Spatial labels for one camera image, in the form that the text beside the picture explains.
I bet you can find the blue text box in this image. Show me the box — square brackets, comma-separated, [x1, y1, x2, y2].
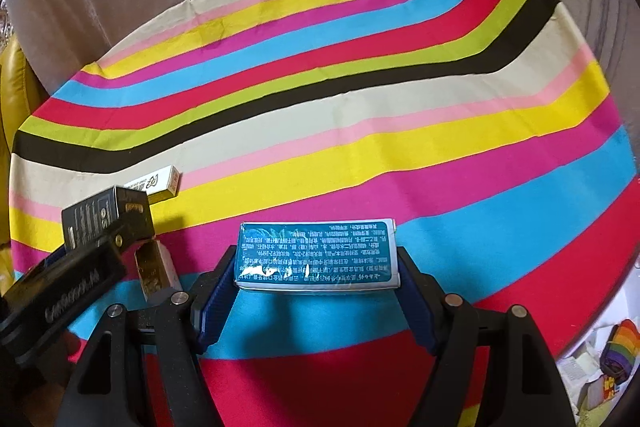
[234, 219, 400, 293]

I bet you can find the red tissue pack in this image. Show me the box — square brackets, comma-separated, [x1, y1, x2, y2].
[596, 374, 620, 405]

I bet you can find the person's left hand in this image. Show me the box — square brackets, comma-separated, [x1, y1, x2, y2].
[24, 332, 81, 426]

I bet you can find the white box with text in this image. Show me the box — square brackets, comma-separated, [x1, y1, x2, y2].
[556, 352, 602, 401]

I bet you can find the purple white storage box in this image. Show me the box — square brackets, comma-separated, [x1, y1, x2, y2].
[556, 262, 639, 426]

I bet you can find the green round sponge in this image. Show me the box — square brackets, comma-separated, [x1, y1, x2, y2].
[577, 402, 612, 427]

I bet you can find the black rectangular box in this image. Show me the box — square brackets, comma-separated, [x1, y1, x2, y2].
[61, 186, 155, 251]

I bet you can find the gold small box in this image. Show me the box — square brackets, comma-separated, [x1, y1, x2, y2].
[134, 239, 182, 306]

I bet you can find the rainbow striped wristband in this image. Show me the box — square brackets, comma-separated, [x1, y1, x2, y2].
[600, 319, 639, 385]

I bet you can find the small white box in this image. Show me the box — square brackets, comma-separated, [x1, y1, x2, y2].
[124, 166, 181, 205]

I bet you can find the yellow leather sofa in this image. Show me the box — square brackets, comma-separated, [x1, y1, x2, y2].
[0, 33, 49, 298]

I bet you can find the colourful striped cloth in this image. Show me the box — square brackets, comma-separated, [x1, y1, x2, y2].
[6, 0, 639, 427]

